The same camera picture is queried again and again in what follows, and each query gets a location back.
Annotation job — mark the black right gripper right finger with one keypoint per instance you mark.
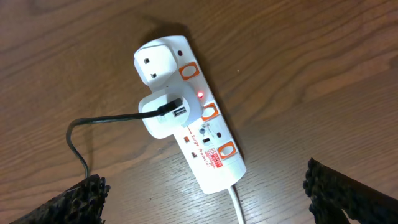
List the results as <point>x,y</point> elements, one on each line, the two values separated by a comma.
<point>337,198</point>

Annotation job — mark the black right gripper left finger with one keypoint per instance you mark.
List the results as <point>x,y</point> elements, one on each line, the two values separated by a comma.
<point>81,204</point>

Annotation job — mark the white USB charger plug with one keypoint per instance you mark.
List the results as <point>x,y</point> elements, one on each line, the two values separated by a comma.
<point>181,105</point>

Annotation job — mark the white socket adapter plug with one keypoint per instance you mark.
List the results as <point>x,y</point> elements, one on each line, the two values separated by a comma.
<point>156,63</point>

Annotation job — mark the white power strip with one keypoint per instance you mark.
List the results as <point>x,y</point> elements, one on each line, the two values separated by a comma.
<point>207,144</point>

